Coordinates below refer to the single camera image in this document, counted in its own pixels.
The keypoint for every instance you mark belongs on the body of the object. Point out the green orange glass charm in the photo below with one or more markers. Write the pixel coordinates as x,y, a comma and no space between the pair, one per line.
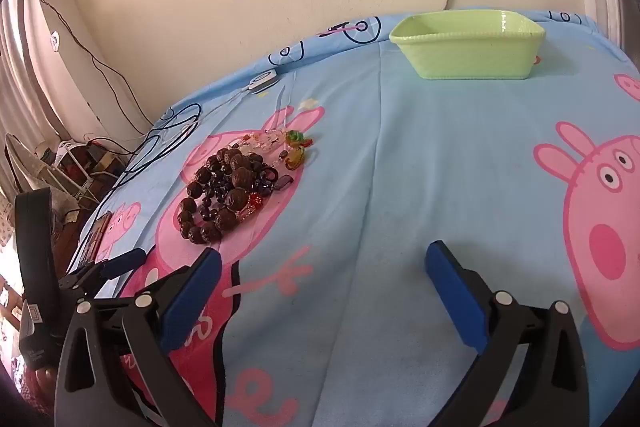
296,137

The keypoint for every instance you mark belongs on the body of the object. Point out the pale curtain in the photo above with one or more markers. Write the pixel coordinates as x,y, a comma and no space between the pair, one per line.
22,72

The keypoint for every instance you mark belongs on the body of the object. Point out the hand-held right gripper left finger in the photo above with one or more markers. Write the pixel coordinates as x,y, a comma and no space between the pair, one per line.
192,297

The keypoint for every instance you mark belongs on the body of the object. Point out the blue cartoon pig blanket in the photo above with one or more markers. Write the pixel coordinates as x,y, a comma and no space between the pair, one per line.
380,187

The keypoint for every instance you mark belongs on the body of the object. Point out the round white wall plug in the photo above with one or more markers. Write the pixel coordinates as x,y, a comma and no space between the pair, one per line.
55,40

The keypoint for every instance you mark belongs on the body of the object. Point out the small white charger box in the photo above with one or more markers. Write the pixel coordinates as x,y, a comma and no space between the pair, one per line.
263,81

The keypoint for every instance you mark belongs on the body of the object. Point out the light green plastic tray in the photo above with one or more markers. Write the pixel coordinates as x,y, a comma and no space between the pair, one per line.
470,42

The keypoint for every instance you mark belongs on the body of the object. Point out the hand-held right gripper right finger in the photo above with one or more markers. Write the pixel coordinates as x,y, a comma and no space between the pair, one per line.
455,302

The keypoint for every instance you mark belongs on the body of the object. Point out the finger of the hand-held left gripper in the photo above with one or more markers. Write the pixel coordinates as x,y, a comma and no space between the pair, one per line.
82,278
127,258

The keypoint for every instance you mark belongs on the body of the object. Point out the amber glass charm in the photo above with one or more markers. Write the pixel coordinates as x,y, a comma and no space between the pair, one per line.
295,158

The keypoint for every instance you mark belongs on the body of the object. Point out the smartphone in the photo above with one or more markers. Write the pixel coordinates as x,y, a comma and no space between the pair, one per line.
97,233

